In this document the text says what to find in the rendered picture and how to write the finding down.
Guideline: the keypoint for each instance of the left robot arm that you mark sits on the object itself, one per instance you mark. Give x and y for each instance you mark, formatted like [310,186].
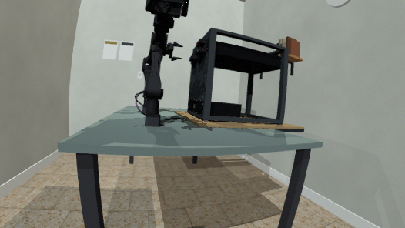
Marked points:
[147,68]

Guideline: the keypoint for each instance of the tan wooden board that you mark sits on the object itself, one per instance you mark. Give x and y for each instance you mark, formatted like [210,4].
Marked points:
[227,124]

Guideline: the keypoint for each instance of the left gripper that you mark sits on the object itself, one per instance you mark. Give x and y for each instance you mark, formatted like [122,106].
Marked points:
[170,53]

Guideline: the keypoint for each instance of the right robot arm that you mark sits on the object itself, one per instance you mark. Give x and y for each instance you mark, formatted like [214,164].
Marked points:
[161,27]

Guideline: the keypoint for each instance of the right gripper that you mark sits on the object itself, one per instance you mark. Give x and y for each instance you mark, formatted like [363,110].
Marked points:
[173,9]

